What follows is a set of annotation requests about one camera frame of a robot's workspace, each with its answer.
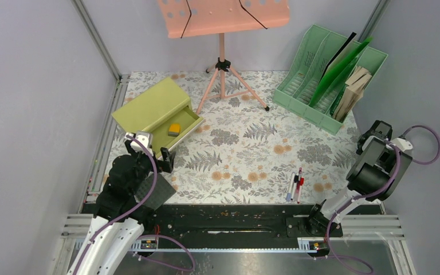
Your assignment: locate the purple puzzle book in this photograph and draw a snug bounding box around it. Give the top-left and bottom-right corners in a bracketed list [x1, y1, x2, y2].
[332, 66, 372, 122]

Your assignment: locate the green puzzle book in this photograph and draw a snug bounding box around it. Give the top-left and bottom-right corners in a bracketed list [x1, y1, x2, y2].
[329, 86, 346, 117]

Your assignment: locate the black pen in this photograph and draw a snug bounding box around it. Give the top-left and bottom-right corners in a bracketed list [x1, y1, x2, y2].
[290, 173, 299, 201]

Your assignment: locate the floral tablecloth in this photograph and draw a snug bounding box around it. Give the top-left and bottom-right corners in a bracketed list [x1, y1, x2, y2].
[108, 70, 382, 206]

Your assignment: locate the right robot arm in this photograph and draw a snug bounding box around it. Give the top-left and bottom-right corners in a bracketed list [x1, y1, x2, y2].
[305, 120, 413, 236]

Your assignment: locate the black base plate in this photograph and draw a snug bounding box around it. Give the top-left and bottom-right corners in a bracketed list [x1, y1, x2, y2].
[81, 203, 382, 250]

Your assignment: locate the blue white marker pen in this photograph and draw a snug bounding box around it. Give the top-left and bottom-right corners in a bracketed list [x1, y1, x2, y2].
[286, 172, 296, 202]

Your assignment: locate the green transparent folder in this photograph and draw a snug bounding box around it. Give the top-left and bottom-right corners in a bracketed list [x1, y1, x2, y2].
[308, 37, 373, 108]

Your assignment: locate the dark grey studded plate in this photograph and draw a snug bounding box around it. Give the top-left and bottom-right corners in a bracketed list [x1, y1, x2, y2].
[134, 173, 176, 210]

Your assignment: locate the green file organizer rack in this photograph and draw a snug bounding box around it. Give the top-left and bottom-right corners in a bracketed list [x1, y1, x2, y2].
[273, 25, 388, 135]

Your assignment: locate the yellow-green drawer cabinet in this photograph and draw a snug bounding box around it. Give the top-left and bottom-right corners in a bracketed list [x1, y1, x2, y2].
[112, 77, 204, 158]

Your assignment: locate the yellow eraser block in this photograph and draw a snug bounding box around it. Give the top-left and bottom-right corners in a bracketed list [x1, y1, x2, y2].
[167, 123, 181, 137]

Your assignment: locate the grey cable duct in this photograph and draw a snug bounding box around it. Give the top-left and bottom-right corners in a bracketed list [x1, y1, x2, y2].
[128, 238, 331, 254]

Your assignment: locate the pink music stand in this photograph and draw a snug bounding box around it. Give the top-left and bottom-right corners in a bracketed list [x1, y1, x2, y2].
[157, 1, 290, 113]

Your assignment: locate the red marker pen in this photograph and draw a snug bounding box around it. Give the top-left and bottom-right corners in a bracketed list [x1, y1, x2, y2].
[296, 167, 304, 204]

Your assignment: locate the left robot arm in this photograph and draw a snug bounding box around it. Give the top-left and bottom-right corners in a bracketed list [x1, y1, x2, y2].
[68, 131, 176, 274]

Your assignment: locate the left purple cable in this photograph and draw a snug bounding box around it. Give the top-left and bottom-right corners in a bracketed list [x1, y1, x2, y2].
[72, 136, 199, 275]

